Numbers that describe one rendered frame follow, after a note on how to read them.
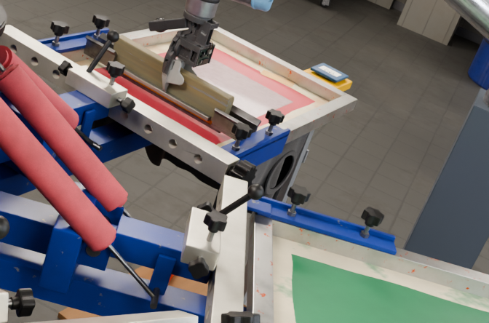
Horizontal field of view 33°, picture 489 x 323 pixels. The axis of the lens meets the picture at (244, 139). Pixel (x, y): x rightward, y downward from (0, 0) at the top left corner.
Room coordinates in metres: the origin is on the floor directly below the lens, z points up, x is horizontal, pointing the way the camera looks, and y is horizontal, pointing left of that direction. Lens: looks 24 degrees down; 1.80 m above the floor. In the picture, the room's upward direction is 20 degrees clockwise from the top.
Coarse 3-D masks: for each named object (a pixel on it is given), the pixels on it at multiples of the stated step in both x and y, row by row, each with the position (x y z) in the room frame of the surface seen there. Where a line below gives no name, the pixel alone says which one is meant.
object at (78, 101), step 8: (64, 96) 1.58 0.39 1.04; (72, 96) 1.59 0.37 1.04; (80, 96) 1.61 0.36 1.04; (72, 104) 1.56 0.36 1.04; (80, 104) 1.57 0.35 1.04; (88, 104) 1.59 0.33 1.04; (96, 104) 1.61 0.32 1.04; (80, 112) 1.56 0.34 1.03; (96, 112) 1.62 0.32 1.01; (104, 112) 1.64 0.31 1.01; (80, 120) 1.57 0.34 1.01
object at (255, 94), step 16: (240, 80) 2.26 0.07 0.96; (256, 80) 2.31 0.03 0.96; (272, 80) 2.36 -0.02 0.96; (240, 96) 2.14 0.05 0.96; (256, 96) 2.19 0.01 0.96; (272, 96) 2.23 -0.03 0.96; (288, 96) 2.27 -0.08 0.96; (304, 96) 2.32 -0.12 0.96; (160, 112) 1.86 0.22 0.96; (176, 112) 1.89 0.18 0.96; (256, 112) 2.07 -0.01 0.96; (288, 112) 2.15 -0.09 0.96; (192, 128) 1.84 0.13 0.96; (208, 128) 1.87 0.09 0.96
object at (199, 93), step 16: (128, 48) 1.96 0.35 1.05; (144, 48) 1.96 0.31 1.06; (128, 64) 1.96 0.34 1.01; (144, 64) 1.94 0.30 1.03; (160, 64) 1.92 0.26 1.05; (160, 80) 1.91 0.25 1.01; (192, 80) 1.88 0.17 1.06; (176, 96) 1.89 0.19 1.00; (192, 96) 1.88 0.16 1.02; (208, 96) 1.86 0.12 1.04; (224, 96) 1.85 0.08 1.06; (208, 112) 1.85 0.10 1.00
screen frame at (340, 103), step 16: (144, 32) 2.27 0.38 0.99; (176, 32) 2.39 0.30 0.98; (224, 32) 2.53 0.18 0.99; (240, 48) 2.48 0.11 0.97; (256, 48) 2.49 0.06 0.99; (272, 64) 2.44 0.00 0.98; (288, 64) 2.45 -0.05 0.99; (304, 80) 2.39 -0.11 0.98; (320, 80) 2.41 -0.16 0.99; (320, 96) 2.36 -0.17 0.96; (336, 96) 2.35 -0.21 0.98; (320, 112) 2.15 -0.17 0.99; (336, 112) 2.22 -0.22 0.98; (304, 128) 2.03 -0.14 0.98
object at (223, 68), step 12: (216, 60) 2.35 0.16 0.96; (228, 60) 2.39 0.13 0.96; (204, 72) 2.22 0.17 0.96; (216, 72) 2.26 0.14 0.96; (228, 72) 2.29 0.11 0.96; (240, 72) 2.33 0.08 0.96; (252, 72) 2.36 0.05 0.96; (120, 84) 1.94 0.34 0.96; (132, 84) 1.96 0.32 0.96; (216, 84) 2.16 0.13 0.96; (132, 96) 1.89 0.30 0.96; (144, 96) 1.92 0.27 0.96
